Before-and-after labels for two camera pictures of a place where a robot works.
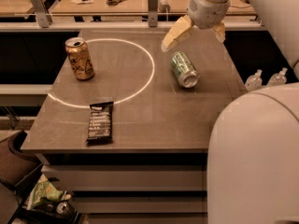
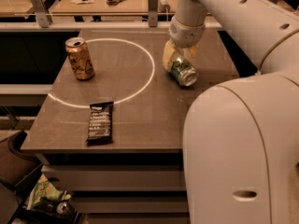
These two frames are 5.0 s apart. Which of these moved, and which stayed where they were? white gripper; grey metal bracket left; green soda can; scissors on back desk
Moved: white gripper
Stayed: grey metal bracket left; green soda can; scissors on back desk
